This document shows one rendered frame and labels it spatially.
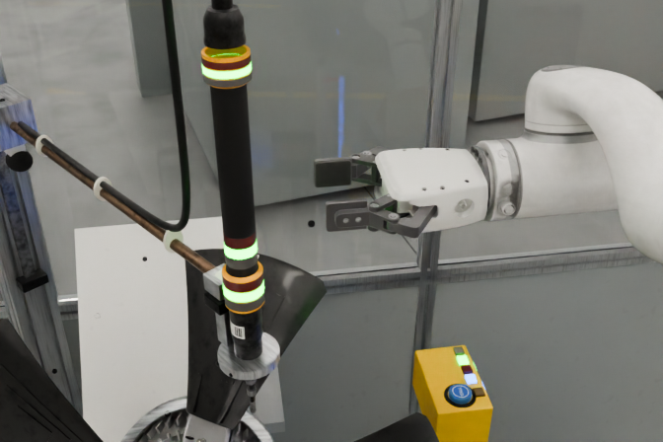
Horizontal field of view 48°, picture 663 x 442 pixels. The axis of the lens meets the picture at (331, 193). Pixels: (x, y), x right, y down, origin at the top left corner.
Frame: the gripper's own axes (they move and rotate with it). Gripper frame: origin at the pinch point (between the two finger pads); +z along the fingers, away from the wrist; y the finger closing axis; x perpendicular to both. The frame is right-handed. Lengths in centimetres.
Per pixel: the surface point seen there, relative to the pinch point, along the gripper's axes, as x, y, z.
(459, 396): -57, 24, -26
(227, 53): 14.7, 1.8, 9.4
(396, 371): -97, 70, -27
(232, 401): -33.9, 6.2, 12.1
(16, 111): -9, 47, 42
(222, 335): -18.3, 1.1, 12.3
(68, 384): -77, 58, 48
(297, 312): -24.4, 11.1, 2.8
